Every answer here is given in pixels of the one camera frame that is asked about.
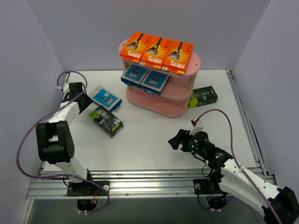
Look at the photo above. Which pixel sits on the pink three-tier shelf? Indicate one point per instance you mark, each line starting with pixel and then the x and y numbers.
pixel 173 101

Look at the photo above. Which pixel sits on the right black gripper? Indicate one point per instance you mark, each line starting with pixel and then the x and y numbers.
pixel 184 141

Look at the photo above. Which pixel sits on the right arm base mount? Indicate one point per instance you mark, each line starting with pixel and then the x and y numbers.
pixel 209 195

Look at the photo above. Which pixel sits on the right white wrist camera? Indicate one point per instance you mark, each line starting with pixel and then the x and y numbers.
pixel 198 126

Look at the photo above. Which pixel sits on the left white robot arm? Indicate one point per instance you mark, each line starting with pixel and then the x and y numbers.
pixel 54 139

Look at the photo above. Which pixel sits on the blue razor box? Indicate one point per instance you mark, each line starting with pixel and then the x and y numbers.
pixel 154 82
pixel 105 98
pixel 134 75

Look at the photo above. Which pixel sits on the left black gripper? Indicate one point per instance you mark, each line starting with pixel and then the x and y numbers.
pixel 85 102

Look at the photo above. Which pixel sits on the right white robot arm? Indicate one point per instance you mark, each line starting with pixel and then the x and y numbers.
pixel 276 205

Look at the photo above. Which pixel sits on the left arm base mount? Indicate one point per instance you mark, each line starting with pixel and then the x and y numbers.
pixel 85 189

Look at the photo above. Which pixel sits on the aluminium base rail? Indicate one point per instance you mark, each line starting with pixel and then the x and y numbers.
pixel 128 184

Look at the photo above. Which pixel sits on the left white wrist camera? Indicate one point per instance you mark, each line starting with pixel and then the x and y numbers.
pixel 64 88

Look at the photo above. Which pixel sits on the small orange razor box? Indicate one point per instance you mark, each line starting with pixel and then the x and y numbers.
pixel 178 57

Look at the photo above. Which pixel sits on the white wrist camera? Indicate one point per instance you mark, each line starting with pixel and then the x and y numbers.
pixel 198 126
pixel 64 88

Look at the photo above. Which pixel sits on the black green razor box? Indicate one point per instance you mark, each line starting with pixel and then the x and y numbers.
pixel 202 96
pixel 106 121

